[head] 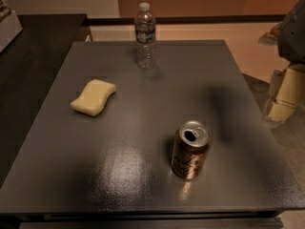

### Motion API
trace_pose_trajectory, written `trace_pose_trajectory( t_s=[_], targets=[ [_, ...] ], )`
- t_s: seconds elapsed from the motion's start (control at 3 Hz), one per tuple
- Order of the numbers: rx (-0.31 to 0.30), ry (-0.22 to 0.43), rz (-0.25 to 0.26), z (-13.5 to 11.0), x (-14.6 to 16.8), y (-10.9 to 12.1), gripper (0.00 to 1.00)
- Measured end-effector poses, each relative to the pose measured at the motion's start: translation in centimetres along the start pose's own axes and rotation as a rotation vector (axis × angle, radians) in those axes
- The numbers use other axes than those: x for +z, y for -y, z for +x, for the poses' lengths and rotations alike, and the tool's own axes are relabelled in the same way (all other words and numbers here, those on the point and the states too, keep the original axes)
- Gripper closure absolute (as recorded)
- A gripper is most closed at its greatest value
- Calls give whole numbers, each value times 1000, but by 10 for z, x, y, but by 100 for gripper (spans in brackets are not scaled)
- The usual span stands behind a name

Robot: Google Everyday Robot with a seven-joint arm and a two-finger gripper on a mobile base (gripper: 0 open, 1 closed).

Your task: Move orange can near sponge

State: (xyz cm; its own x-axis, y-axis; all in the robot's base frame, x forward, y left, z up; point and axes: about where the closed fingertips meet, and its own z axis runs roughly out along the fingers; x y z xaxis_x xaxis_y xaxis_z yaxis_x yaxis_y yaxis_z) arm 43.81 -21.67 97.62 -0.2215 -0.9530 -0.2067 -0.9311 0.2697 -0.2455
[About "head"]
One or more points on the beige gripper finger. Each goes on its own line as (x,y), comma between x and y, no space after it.
(286,93)

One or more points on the orange soda can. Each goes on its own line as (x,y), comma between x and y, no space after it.
(192,143)

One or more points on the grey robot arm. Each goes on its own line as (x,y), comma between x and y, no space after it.
(290,38)

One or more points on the yellow sponge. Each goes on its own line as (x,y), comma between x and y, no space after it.
(93,98)

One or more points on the clear plastic water bottle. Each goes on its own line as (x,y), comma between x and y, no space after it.
(145,27)

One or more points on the white box on counter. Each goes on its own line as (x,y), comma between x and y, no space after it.
(10,27)

